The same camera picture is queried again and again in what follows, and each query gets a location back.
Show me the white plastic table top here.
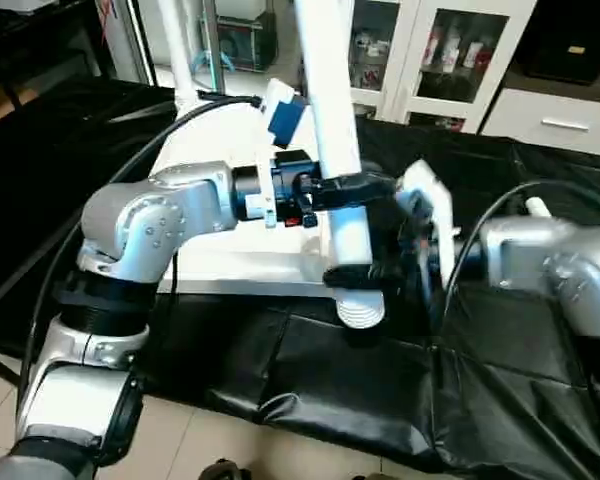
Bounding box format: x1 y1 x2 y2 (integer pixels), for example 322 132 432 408
145 90 392 302

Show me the black table mat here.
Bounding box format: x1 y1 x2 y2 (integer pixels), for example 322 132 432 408
0 78 600 480

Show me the white glass door cabinet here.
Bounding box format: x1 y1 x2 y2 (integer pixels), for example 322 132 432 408
345 0 537 134

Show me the white drawer unit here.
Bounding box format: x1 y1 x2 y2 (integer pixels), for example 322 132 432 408
479 87 600 160

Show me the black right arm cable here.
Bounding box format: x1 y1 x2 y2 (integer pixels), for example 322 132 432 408
424 179 600 343

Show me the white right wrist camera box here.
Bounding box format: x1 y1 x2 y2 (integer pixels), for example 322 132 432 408
392 159 459 292

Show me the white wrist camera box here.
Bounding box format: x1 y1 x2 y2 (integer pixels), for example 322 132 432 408
247 79 314 230
392 159 459 292

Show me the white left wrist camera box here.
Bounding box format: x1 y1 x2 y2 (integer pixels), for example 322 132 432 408
247 79 314 230

